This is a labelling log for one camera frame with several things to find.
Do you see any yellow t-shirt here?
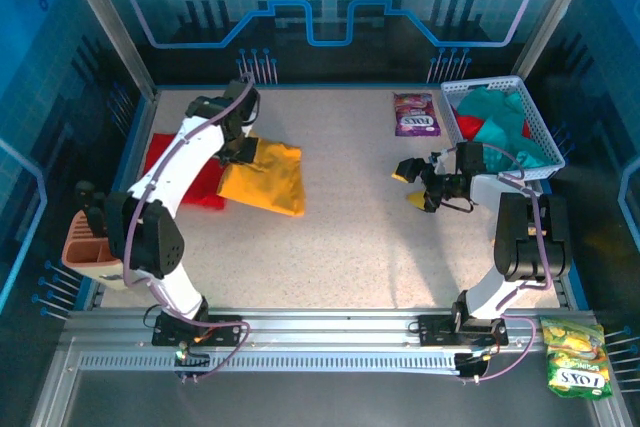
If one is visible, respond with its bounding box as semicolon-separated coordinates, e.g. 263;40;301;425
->
215;134;307;218

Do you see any folded red t-shirt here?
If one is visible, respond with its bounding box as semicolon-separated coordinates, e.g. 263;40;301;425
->
144;132;229;211

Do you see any purple Fox's berries candy bag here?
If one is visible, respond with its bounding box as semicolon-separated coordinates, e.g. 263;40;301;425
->
393;92;442;138

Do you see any crumpled red t-shirt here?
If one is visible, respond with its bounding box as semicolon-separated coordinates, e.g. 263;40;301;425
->
452;104;531;141

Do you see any teal t-shirt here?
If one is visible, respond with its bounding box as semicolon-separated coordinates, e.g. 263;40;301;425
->
457;86;546;173

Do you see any white perforated plastic basket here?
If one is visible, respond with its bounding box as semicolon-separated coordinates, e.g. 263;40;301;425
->
439;75;566;182

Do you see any terracotta slotted holder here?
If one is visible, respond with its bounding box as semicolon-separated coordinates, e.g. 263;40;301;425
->
61;209;124;293

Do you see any blue printed side panel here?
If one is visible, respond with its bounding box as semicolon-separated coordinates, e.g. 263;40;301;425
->
0;0;151;318
524;0;640;348

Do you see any green Fox's candy bag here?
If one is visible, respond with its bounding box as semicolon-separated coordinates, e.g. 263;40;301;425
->
539;316;614;401

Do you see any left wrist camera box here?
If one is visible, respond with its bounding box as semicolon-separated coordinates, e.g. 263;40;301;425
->
222;79;261;127

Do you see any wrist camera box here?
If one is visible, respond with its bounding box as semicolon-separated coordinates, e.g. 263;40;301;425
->
455;141;487;177
222;79;261;127

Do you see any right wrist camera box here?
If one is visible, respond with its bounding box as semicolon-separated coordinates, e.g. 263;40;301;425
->
455;141;487;177

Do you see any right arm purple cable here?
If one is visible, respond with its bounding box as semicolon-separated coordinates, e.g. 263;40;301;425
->
439;142;554;386

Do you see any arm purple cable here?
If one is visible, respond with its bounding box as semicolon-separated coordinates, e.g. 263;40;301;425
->
122;73;250;386
439;142;554;386

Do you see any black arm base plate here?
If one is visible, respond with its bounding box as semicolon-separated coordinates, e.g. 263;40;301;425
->
152;314;244;348
417;314;509;348

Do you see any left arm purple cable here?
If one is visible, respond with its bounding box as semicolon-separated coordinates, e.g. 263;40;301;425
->
122;73;250;386

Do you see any aluminium frame rail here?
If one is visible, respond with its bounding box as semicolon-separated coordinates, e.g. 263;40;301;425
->
62;307;601;348

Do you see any aluminium frame post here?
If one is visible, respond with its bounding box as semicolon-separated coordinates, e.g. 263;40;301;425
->
510;0;601;83
54;0;160;98

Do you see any white slotted cable duct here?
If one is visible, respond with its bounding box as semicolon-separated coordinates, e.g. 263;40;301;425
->
78;350;461;376

